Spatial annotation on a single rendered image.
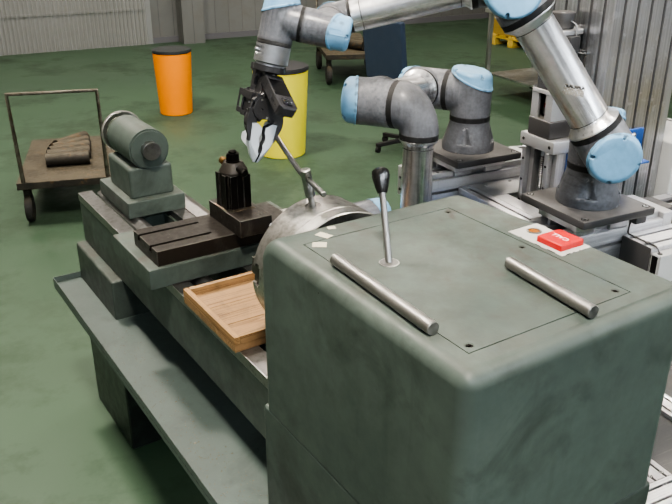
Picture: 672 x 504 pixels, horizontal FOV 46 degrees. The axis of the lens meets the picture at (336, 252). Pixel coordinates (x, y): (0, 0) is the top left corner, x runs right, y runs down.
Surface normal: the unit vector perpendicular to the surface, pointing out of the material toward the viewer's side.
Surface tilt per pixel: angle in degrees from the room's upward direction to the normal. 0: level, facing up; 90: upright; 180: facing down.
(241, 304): 0
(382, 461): 90
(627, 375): 90
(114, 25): 90
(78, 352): 0
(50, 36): 90
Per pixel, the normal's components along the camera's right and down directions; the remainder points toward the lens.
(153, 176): 0.54, 0.35
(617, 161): -0.01, 0.51
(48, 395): 0.00, -0.91
